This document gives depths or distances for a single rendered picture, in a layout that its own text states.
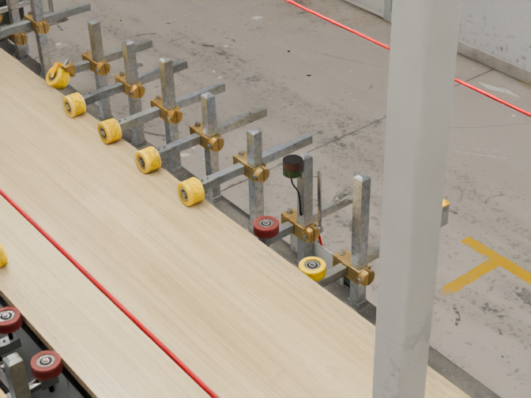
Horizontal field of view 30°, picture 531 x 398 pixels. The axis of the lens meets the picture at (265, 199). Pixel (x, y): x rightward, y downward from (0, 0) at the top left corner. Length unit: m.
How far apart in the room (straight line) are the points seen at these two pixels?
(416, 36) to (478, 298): 3.33
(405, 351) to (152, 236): 1.94
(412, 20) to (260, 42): 5.35
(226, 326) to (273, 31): 3.92
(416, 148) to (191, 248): 2.02
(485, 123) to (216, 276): 2.86
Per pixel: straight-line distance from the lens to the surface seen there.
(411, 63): 0.97
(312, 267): 2.89
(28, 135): 3.65
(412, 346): 1.18
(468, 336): 4.06
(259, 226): 3.04
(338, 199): 3.23
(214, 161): 3.44
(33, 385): 2.69
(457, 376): 2.88
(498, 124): 5.46
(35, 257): 3.03
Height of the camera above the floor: 2.69
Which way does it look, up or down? 34 degrees down
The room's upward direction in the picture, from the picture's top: 2 degrees counter-clockwise
